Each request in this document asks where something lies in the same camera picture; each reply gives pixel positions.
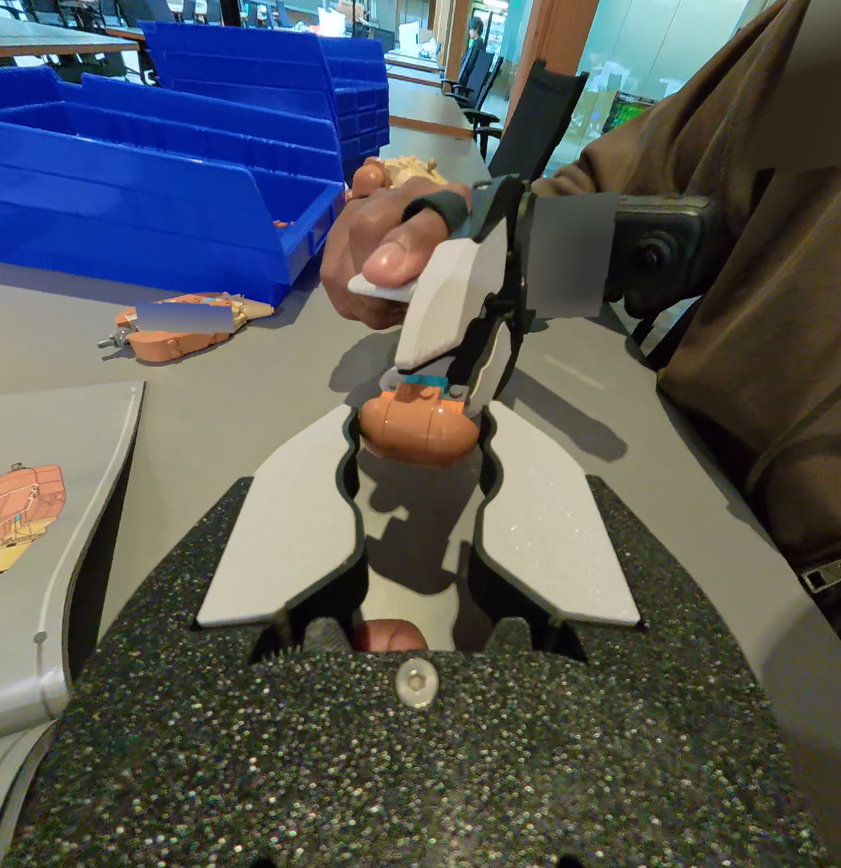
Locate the wooden pillar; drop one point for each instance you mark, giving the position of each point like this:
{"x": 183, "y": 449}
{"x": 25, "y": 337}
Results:
{"x": 549, "y": 34}

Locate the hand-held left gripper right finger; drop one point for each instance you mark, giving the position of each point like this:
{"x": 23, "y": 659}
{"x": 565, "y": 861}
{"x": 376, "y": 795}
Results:
{"x": 549, "y": 536}

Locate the blue plastic storage bin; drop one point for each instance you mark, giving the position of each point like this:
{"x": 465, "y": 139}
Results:
{"x": 122, "y": 203}
{"x": 190, "y": 108}
{"x": 244, "y": 61}

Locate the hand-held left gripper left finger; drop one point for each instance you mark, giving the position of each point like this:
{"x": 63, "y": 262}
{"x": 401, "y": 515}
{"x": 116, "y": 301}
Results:
{"x": 291, "y": 536}

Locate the person's left hand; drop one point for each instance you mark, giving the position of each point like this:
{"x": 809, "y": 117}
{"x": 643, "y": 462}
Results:
{"x": 390, "y": 636}

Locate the person's right hand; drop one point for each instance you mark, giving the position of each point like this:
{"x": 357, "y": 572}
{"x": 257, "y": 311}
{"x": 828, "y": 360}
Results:
{"x": 366, "y": 230}

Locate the grey tray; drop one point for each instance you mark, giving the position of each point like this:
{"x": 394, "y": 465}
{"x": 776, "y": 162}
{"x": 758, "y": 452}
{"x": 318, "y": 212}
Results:
{"x": 68, "y": 441}

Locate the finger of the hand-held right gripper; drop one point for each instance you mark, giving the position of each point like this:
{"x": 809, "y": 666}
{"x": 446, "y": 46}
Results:
{"x": 496, "y": 369}
{"x": 454, "y": 291}

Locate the person's brown jacket torso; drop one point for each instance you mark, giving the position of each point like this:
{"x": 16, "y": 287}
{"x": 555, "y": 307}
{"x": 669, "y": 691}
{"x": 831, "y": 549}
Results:
{"x": 766, "y": 407}

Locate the grey desk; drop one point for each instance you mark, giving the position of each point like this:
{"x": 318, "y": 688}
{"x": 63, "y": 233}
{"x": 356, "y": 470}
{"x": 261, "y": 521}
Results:
{"x": 224, "y": 393}

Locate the person's right forearm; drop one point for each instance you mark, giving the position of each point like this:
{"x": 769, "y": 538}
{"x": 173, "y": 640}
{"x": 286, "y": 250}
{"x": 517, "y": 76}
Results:
{"x": 698, "y": 135}

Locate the orange and teal brick assembly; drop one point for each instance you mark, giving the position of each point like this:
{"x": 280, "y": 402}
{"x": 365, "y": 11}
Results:
{"x": 414, "y": 430}

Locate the black office chair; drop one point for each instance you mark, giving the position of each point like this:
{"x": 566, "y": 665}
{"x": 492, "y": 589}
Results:
{"x": 478, "y": 88}

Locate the grey background table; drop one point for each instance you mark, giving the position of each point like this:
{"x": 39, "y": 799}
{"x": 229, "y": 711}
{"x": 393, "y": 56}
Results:
{"x": 41, "y": 41}

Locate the orange brick model body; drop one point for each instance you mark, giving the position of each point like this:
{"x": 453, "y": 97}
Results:
{"x": 169, "y": 346}

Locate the black fabric chair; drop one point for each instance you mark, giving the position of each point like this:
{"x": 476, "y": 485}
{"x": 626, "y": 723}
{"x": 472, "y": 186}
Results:
{"x": 536, "y": 122}

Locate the tan and orange brick figure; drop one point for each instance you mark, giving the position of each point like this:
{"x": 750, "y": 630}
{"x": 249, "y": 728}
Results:
{"x": 414, "y": 169}

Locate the green crate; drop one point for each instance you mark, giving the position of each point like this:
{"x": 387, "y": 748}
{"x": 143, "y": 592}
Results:
{"x": 634, "y": 108}

